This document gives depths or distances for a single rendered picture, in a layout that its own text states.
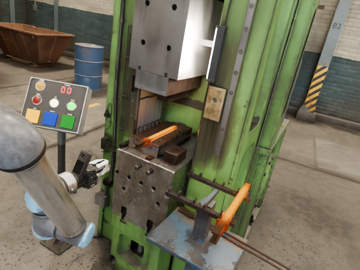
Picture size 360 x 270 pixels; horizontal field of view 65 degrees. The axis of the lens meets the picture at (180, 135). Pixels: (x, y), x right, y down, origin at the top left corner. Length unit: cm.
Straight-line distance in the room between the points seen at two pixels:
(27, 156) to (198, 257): 88
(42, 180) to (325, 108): 695
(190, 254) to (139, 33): 107
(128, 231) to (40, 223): 80
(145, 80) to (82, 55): 463
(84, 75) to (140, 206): 470
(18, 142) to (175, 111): 143
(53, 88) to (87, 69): 432
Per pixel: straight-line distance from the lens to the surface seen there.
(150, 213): 167
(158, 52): 144
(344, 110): 741
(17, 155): 69
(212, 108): 146
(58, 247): 233
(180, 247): 135
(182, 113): 196
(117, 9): 178
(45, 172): 78
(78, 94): 173
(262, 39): 140
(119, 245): 203
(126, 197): 173
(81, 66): 612
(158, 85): 145
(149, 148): 157
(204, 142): 155
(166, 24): 142
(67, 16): 998
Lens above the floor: 163
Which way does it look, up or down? 22 degrees down
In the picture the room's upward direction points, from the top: 10 degrees clockwise
